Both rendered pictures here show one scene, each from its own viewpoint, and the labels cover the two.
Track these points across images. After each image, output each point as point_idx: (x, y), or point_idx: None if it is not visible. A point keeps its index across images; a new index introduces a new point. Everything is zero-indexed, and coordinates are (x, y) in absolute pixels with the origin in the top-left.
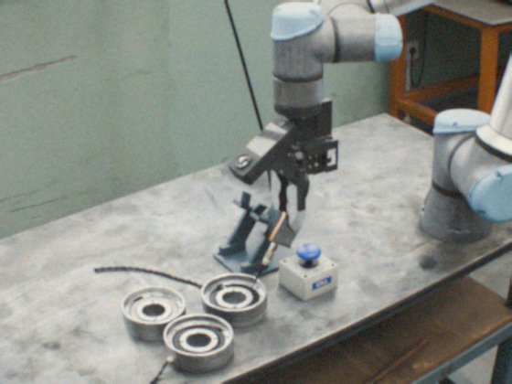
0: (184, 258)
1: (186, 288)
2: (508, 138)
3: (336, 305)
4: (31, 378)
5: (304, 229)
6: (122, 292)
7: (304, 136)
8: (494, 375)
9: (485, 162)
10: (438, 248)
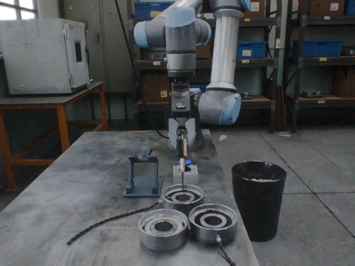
0: (110, 206)
1: (140, 215)
2: (230, 83)
3: (210, 182)
4: None
5: (138, 170)
6: (110, 240)
7: None
8: None
9: (225, 96)
10: (197, 153)
